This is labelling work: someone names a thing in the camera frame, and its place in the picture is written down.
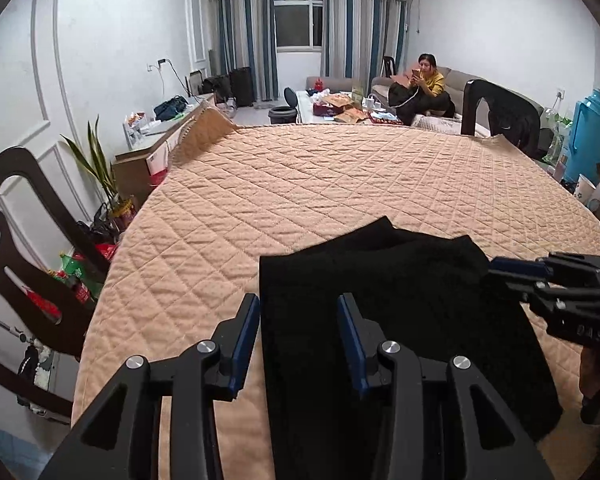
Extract black pants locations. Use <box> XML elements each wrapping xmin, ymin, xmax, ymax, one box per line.
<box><xmin>258</xmin><ymin>216</ymin><xmax>564</xmax><ymax>480</ymax></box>

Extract striped blue grey curtain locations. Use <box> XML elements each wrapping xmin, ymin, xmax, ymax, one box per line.
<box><xmin>205</xmin><ymin>0</ymin><xmax>279</xmax><ymax>104</ymax></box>
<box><xmin>320</xmin><ymin>0</ymin><xmax>411</xmax><ymax>93</ymax></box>

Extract grey sofa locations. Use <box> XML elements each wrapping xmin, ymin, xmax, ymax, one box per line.
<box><xmin>306</xmin><ymin>66</ymin><xmax>545</xmax><ymax>133</ymax></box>

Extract tan quilted blanket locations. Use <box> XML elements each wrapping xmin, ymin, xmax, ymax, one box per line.
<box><xmin>71</xmin><ymin>107</ymin><xmax>600</xmax><ymax>480</ymax></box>

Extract green potted plant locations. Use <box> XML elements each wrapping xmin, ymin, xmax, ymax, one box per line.
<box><xmin>61</xmin><ymin>115</ymin><xmax>132</xmax><ymax>223</ymax></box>

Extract wooden side cabinet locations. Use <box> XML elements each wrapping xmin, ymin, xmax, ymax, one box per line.
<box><xmin>112</xmin><ymin>92</ymin><xmax>217</xmax><ymax>207</ymax></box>

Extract person's right hand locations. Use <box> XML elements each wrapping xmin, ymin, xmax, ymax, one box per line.
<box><xmin>579</xmin><ymin>345</ymin><xmax>600</xmax><ymax>411</ymax></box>

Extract cluttered coffee table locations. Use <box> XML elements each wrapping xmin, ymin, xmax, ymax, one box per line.
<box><xmin>296</xmin><ymin>88</ymin><xmax>398</xmax><ymax>126</ymax></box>

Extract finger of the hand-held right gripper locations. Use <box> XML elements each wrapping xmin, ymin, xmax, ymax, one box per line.
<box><xmin>502</xmin><ymin>279</ymin><xmax>600</xmax><ymax>314</ymax></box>
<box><xmin>489</xmin><ymin>252</ymin><xmax>600</xmax><ymax>286</ymax></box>

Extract black trash bin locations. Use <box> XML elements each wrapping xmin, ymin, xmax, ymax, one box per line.
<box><xmin>268</xmin><ymin>87</ymin><xmax>299</xmax><ymax>126</ymax></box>

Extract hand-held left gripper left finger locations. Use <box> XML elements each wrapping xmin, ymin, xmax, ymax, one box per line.
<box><xmin>39</xmin><ymin>293</ymin><xmax>261</xmax><ymax>480</ymax></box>

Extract green soda bottle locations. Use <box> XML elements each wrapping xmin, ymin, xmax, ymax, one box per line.
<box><xmin>55</xmin><ymin>252</ymin><xmax>104</xmax><ymax>307</ymax></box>

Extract white paper cup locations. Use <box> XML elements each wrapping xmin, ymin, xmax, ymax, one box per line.
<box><xmin>574</xmin><ymin>174</ymin><xmax>599</xmax><ymax>207</ymax></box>

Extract dark wooden chair left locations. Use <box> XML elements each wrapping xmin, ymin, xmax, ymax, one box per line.
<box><xmin>0</xmin><ymin>146</ymin><xmax>112</xmax><ymax>426</ymax></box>

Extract dark blue bag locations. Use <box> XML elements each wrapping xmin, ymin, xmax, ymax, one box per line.
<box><xmin>153</xmin><ymin>95</ymin><xmax>189</xmax><ymax>122</ymax></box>

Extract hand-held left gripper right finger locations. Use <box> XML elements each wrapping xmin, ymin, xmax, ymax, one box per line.
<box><xmin>336</xmin><ymin>293</ymin><xmax>556</xmax><ymax>480</ymax></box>

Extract blue thermos jug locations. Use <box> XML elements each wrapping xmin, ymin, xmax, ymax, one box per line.
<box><xmin>562</xmin><ymin>88</ymin><xmax>600</xmax><ymax>187</ymax></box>

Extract black bag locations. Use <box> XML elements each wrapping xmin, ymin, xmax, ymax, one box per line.
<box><xmin>202</xmin><ymin>74</ymin><xmax>234</xmax><ymax>104</ymax></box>

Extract window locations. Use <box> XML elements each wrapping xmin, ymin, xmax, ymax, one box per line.
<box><xmin>274</xmin><ymin>0</ymin><xmax>324</xmax><ymax>52</ymax></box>

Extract red plastic bag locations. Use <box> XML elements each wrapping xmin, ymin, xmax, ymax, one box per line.
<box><xmin>94</xmin><ymin>241</ymin><xmax>122</xmax><ymax>262</ymax></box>

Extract black suitcase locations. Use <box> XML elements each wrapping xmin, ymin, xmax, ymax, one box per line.
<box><xmin>229</xmin><ymin>66</ymin><xmax>254</xmax><ymax>108</ymax></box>

